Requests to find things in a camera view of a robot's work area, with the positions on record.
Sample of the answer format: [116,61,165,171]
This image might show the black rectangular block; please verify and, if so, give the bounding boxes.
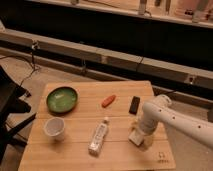
[129,96,140,114]

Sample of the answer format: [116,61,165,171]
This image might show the orange carrot toy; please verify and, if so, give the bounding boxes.
[101,95,116,108]

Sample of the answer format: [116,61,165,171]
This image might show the white plastic bottle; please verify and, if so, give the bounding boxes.
[88,117,109,156]

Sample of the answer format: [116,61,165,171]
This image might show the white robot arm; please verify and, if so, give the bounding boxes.
[129,94,213,149]

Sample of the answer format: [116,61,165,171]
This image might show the green ceramic bowl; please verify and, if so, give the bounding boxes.
[46,86,78,114]

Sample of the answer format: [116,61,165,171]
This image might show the white sponge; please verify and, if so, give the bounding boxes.
[129,130,144,146]

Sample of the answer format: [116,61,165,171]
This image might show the white paper cup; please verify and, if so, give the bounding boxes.
[44,117,65,141]

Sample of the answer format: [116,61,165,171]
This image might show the black chair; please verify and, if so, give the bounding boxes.
[0,65,35,163]

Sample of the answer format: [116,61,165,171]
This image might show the black floor cable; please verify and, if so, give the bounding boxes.
[0,41,43,88]

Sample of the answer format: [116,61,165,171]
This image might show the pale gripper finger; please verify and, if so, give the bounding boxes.
[130,120,138,130]

